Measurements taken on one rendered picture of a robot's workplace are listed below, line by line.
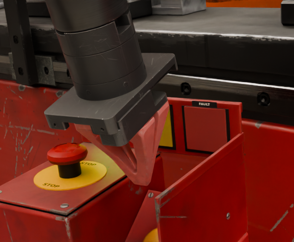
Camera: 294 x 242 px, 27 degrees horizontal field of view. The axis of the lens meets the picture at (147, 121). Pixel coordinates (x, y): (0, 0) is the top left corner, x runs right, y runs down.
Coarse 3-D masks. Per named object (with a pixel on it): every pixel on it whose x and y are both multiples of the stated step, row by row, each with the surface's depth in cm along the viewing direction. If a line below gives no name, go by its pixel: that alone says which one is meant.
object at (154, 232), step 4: (156, 228) 57; (152, 232) 56; (156, 232) 56; (148, 236) 56; (152, 236) 56; (156, 236) 56; (144, 240) 56; (148, 240) 56; (152, 240) 56; (156, 240) 56
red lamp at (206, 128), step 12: (192, 108) 59; (204, 108) 58; (192, 120) 59; (204, 120) 59; (216, 120) 58; (192, 132) 60; (204, 132) 59; (216, 132) 58; (192, 144) 60; (204, 144) 60; (216, 144) 59
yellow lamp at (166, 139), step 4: (168, 112) 61; (168, 116) 61; (168, 120) 61; (168, 124) 61; (164, 128) 62; (168, 128) 61; (164, 132) 62; (168, 132) 61; (164, 136) 62; (168, 136) 62; (160, 140) 62; (164, 140) 62; (168, 140) 62; (160, 144) 62; (164, 144) 62; (168, 144) 62; (172, 144) 62
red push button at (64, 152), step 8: (64, 144) 59; (72, 144) 59; (80, 144) 59; (48, 152) 58; (56, 152) 57; (64, 152) 57; (72, 152) 57; (80, 152) 57; (56, 160) 57; (64, 160) 57; (72, 160) 57; (80, 160) 57; (64, 168) 58; (72, 168) 58; (80, 168) 59; (64, 176) 58; (72, 176) 58
